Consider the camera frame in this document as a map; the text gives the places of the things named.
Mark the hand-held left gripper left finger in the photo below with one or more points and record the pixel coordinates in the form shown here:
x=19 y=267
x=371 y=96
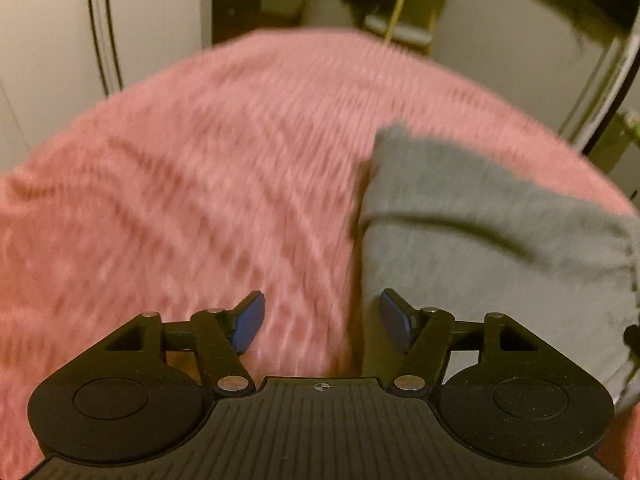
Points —
x=250 y=322

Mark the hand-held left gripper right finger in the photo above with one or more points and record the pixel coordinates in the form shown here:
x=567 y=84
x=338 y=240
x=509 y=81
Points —
x=395 y=322

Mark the grey pants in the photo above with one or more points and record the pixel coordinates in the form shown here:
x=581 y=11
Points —
x=500 y=260

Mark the pink blanket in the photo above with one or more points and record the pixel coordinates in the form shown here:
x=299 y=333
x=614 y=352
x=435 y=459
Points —
x=200 y=185

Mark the metal rack frame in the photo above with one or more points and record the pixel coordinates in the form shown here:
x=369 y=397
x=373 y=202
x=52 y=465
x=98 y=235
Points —
x=605 y=80

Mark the dark door frame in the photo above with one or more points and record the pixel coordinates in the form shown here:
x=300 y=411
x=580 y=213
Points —
x=237 y=0

